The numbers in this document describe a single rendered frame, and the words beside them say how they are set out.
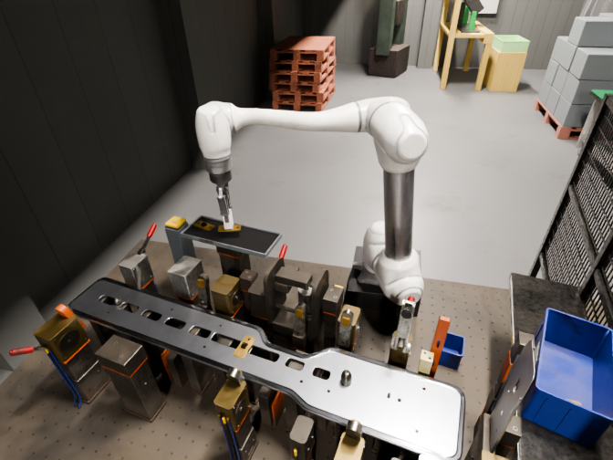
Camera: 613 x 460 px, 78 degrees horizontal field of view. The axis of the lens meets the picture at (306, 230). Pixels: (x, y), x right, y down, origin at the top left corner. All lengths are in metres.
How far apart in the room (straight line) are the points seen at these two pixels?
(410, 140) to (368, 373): 0.69
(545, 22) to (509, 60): 2.07
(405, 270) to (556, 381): 0.55
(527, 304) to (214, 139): 1.18
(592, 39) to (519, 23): 3.59
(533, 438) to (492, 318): 0.79
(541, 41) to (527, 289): 8.61
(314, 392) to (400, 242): 0.59
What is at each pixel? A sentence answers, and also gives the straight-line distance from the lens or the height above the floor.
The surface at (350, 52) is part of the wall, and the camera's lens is 9.70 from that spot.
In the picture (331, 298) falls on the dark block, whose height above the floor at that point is 1.12.
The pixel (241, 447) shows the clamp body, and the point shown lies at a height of 0.81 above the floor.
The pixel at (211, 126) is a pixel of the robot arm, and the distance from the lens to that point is 1.24.
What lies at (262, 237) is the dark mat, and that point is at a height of 1.16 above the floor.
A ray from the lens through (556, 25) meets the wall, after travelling 9.96.
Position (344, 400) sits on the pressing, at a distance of 1.18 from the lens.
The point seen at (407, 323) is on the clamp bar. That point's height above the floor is 1.14.
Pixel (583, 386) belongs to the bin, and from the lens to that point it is 1.37.
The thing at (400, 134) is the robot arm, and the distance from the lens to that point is 1.12.
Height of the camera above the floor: 2.01
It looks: 35 degrees down
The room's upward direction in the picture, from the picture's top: 1 degrees counter-clockwise
